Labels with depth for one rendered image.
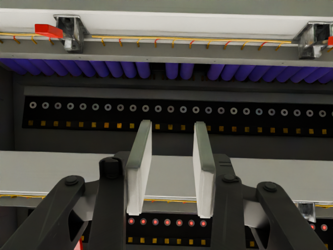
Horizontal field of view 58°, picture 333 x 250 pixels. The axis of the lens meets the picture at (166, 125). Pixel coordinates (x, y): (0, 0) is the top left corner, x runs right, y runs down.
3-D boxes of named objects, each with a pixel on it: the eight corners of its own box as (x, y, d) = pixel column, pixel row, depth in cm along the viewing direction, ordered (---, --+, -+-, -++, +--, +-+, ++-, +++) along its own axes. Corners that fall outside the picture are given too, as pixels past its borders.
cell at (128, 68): (125, 66, 45) (118, 48, 39) (137, 66, 45) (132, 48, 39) (124, 78, 45) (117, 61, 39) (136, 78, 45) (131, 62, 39)
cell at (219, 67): (206, 68, 45) (213, 50, 39) (219, 69, 45) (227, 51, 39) (206, 80, 45) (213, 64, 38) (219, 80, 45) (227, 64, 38)
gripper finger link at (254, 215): (218, 202, 13) (286, 204, 13) (208, 153, 18) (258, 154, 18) (216, 229, 14) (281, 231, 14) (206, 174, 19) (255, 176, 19)
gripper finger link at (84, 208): (121, 225, 14) (58, 223, 14) (136, 172, 19) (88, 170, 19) (120, 199, 14) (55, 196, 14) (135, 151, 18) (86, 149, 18)
